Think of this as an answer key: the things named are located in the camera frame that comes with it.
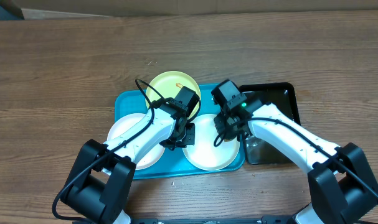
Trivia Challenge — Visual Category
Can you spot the white plate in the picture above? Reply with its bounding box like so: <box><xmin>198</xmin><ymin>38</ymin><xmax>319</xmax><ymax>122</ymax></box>
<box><xmin>183</xmin><ymin>114</ymin><xmax>240</xmax><ymax>171</ymax></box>
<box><xmin>107</xmin><ymin>113</ymin><xmax>165</xmax><ymax>170</ymax></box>

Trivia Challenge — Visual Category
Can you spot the yellow-green plate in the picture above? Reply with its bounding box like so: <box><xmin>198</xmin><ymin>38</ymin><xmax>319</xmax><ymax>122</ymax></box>
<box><xmin>146</xmin><ymin>71</ymin><xmax>201</xmax><ymax>118</ymax></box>

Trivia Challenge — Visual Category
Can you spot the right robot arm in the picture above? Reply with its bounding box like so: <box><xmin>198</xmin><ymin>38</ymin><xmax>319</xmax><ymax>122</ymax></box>
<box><xmin>211</xmin><ymin>80</ymin><xmax>378</xmax><ymax>224</ymax></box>

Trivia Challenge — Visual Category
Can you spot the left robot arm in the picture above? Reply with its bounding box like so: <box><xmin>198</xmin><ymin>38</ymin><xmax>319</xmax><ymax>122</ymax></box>
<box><xmin>52</xmin><ymin>93</ymin><xmax>199</xmax><ymax>223</ymax></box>

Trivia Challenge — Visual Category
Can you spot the teal plastic tray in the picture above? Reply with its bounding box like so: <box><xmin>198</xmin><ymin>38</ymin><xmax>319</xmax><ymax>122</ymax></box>
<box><xmin>114</xmin><ymin>82</ymin><xmax>246</xmax><ymax>181</ymax></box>

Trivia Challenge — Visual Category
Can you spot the black water basin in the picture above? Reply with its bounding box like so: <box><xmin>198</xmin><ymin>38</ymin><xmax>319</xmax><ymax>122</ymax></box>
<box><xmin>239</xmin><ymin>82</ymin><xmax>301</xmax><ymax>165</ymax></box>

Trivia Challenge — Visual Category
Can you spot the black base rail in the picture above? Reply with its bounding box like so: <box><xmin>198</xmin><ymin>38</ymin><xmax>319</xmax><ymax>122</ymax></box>
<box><xmin>72</xmin><ymin>214</ymin><xmax>301</xmax><ymax>224</ymax></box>

